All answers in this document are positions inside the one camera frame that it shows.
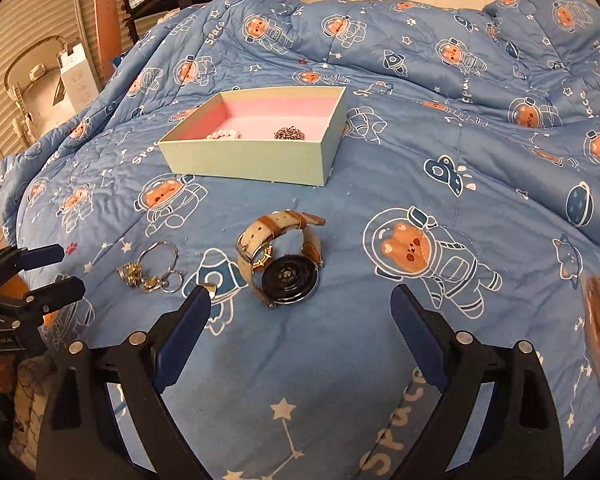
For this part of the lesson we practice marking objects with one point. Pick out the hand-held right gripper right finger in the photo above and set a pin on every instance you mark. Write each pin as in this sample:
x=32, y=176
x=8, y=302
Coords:
x=420, y=335

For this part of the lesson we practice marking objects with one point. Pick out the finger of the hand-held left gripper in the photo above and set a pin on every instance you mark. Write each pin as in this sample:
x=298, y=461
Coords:
x=40, y=256
x=60, y=291

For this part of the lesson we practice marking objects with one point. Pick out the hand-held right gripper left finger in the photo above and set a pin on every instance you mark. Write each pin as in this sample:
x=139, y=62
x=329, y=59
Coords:
x=182, y=332

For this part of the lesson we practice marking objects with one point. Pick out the silver rings with gold charms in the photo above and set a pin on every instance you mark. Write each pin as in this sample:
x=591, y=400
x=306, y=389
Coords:
x=147, y=280

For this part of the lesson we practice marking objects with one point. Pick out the pale green box pink inside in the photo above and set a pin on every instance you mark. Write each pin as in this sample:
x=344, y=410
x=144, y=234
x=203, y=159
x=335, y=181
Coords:
x=260, y=165

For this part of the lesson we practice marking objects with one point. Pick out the blue astronaut bear printed blanket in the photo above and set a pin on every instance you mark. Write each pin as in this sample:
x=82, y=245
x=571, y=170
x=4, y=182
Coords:
x=380, y=160

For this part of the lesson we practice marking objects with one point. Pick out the white cardboard box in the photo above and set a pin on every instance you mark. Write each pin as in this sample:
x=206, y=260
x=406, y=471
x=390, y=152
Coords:
x=77, y=80

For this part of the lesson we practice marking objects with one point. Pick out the beige plastic chair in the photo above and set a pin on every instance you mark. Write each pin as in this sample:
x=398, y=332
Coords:
x=30, y=71

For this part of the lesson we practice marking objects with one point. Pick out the pink padded pillar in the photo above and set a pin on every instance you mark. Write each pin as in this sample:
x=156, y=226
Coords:
x=105, y=10

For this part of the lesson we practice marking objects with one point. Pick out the blue printed pillow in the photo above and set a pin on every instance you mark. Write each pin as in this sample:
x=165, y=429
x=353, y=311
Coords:
x=550, y=15

